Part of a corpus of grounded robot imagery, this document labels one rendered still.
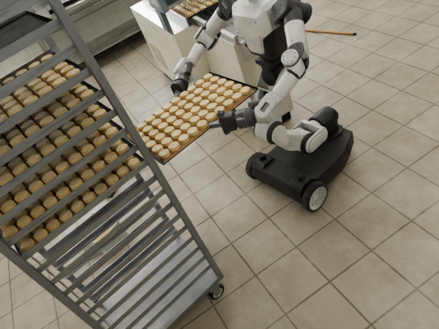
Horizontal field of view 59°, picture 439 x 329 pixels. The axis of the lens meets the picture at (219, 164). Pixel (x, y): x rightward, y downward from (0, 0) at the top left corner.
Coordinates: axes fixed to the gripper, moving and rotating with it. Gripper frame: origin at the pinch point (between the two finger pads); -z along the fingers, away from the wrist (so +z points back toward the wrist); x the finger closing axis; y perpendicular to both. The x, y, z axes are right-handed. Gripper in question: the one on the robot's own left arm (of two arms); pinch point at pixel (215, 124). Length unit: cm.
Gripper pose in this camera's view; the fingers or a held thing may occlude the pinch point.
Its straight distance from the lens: 179.6
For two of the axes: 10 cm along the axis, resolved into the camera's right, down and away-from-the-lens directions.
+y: -0.8, 6.9, -7.2
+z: 9.5, -1.7, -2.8
